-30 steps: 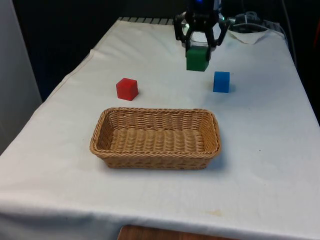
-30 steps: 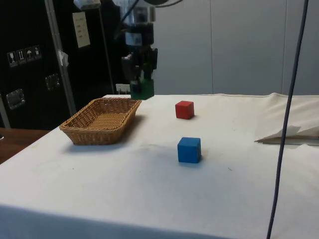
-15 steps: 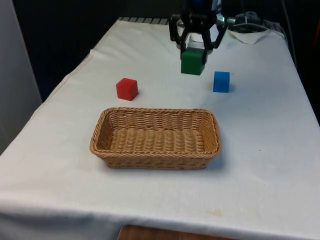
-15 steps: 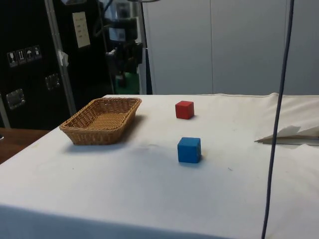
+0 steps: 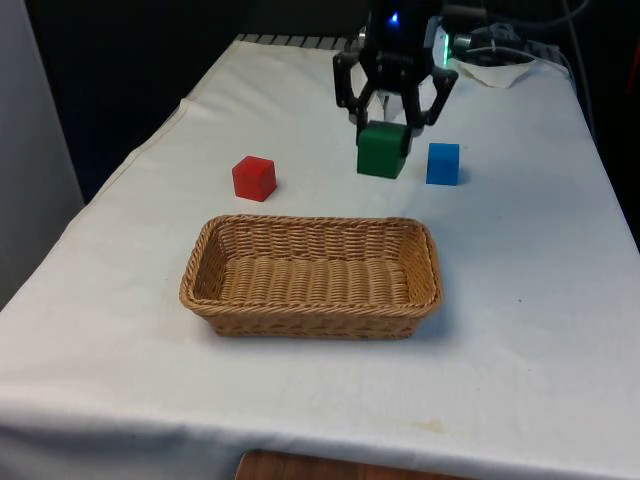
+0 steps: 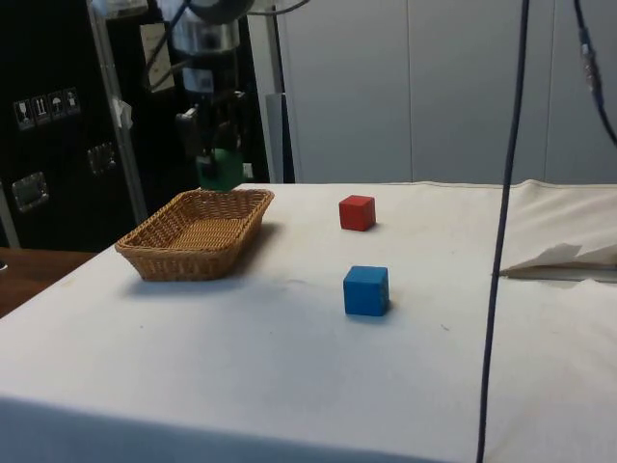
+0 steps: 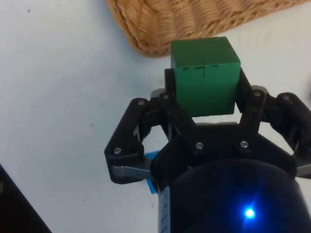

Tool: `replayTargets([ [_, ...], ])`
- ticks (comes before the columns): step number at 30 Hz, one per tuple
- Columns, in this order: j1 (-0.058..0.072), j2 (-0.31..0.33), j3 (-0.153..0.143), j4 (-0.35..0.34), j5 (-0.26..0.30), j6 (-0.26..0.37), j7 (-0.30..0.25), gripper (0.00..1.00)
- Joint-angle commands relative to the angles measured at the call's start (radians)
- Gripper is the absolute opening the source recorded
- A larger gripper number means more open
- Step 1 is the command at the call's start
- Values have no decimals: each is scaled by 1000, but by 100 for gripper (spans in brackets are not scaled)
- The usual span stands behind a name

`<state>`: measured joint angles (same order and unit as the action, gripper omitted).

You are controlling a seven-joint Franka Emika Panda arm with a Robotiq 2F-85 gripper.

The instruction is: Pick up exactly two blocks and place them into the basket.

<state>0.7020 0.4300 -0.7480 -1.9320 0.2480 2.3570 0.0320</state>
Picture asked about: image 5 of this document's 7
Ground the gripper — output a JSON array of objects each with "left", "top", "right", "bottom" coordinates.
[{"left": 332, "top": 0, "right": 460, "bottom": 156}]

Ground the green cube block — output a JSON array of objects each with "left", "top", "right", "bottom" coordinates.
[{"left": 356, "top": 120, "right": 413, "bottom": 180}]

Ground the wicker basket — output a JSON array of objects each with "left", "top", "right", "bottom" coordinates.
[{"left": 178, "top": 213, "right": 445, "bottom": 342}]

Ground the blue cube block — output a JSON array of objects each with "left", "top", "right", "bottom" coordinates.
[{"left": 425, "top": 142, "right": 461, "bottom": 187}]

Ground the red cube block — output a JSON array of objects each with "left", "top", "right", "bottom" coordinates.
[{"left": 231, "top": 154, "right": 278, "bottom": 203}]

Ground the grey cable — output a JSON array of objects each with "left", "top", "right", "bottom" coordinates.
[{"left": 519, "top": 0, "right": 594, "bottom": 32}]

